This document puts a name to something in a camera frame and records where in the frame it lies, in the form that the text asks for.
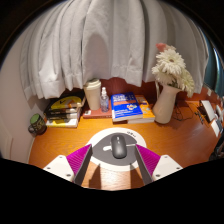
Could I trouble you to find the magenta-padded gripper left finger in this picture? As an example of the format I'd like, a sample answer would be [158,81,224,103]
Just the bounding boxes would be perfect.
[43,143,93,186]

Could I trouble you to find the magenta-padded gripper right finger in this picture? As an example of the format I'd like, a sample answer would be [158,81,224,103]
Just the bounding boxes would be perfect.
[134,144,184,185]

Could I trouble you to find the dark grey computer mouse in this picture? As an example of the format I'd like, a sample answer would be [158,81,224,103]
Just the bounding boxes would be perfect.
[110,134,128,160]

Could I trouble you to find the round white grey mouse pad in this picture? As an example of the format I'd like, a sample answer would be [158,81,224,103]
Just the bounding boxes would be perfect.
[85,127,148,173]

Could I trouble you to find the white yellow book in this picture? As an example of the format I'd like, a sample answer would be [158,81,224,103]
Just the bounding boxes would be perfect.
[45,116,81,129]

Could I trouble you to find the dark green mug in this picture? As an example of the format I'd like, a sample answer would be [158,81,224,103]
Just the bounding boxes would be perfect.
[27,113,48,136]

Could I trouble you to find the white ceramic vase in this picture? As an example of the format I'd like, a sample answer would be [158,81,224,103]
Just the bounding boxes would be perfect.
[152,83,182,125]

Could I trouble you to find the flat red book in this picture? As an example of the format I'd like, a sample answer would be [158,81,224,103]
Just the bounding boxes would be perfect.
[82,103,113,120]

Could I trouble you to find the white laptop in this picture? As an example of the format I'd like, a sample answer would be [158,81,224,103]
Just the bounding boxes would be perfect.
[199,99,217,123]

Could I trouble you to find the clear spray bottle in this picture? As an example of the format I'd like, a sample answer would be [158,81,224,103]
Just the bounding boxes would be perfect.
[99,86,110,113]

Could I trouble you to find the cream travel tumbler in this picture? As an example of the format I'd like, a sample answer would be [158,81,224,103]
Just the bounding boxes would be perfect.
[83,78,103,111]

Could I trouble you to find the white flower bunch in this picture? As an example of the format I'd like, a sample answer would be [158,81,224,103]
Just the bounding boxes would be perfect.
[151,42,195,98]

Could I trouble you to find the window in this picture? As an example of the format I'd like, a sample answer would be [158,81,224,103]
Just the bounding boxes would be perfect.
[203,36,224,98]

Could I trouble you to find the white curtain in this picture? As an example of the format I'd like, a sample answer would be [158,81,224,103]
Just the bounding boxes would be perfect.
[19,0,209,100]

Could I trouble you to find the black cable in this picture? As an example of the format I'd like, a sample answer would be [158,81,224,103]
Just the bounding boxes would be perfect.
[173,99,201,123]

